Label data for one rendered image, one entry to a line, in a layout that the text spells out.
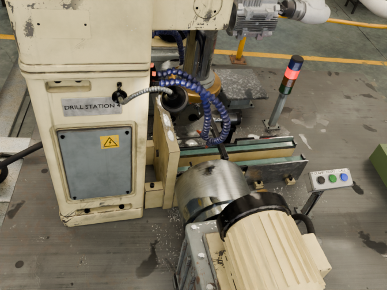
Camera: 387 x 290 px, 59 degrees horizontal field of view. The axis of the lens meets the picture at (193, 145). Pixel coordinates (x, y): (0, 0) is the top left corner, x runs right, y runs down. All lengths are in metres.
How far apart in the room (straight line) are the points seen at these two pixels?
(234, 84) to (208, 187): 0.96
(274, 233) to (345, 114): 1.52
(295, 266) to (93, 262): 0.78
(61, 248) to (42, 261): 0.07
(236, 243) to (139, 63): 0.49
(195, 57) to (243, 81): 0.92
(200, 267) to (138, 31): 0.59
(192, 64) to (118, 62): 0.29
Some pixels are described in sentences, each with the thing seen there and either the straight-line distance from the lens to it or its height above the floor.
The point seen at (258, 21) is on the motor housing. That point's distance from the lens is 1.65.
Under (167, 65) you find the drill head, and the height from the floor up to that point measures 1.15.
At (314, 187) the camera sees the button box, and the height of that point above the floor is 1.05.
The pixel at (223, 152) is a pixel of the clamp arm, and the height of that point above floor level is 1.03.
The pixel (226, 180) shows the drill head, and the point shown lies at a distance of 1.08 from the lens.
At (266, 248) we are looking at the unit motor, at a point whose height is 1.35.
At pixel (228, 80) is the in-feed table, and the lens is 1.94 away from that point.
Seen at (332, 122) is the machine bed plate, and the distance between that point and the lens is 2.11.
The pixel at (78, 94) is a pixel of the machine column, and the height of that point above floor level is 1.43.
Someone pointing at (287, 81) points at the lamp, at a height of 1.10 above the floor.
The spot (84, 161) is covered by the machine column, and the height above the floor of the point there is 1.17.
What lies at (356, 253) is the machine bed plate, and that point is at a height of 0.80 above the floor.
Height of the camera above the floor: 1.98
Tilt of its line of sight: 45 degrees down
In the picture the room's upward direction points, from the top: 11 degrees clockwise
